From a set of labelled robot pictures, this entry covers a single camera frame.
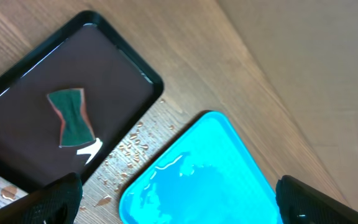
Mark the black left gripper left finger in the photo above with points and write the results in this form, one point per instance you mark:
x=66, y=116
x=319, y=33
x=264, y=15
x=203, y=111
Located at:
x=57, y=203

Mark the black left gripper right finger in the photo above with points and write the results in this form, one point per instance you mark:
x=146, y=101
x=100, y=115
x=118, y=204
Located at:
x=299, y=203

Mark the green and orange sponge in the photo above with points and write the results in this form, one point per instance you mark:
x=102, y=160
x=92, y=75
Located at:
x=70, y=107

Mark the black water tray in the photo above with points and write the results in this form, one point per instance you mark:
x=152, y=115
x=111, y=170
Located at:
x=118, y=87

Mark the teal plastic tray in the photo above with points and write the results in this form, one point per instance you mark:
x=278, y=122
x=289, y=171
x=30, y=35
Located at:
x=207, y=175

